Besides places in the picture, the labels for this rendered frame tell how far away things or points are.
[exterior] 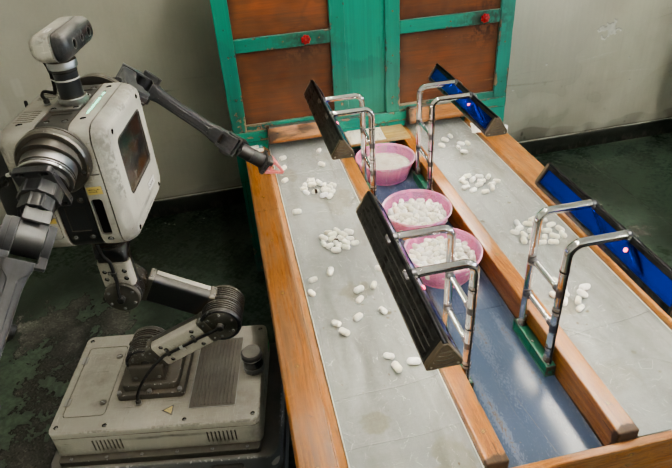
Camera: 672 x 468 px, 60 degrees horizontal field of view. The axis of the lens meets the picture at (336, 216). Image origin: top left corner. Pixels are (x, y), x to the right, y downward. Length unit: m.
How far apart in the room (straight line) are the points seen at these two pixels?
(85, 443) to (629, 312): 1.71
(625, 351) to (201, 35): 2.62
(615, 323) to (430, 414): 0.64
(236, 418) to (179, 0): 2.26
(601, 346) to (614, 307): 0.18
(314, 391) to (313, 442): 0.15
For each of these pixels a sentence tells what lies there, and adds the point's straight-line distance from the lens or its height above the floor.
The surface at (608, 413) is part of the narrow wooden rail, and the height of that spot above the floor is 0.76.
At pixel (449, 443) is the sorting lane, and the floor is 0.74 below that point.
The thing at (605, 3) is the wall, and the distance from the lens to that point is 4.22.
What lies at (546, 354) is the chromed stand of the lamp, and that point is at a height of 0.74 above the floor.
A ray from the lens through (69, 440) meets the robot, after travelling 2.10.
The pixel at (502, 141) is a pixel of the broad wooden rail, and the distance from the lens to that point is 2.75.
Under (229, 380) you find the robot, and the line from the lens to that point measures 2.02.
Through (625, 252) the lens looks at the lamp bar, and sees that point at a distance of 1.57.
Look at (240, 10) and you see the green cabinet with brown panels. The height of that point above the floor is 1.39.
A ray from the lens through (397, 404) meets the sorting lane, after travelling 1.56.
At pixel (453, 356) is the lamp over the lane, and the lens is 1.22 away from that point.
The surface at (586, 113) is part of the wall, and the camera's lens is 4.45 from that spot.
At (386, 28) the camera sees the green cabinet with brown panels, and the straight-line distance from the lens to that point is 2.71.
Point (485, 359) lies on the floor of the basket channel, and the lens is 1.77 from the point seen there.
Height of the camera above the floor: 1.96
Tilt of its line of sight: 33 degrees down
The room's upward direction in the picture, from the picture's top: 4 degrees counter-clockwise
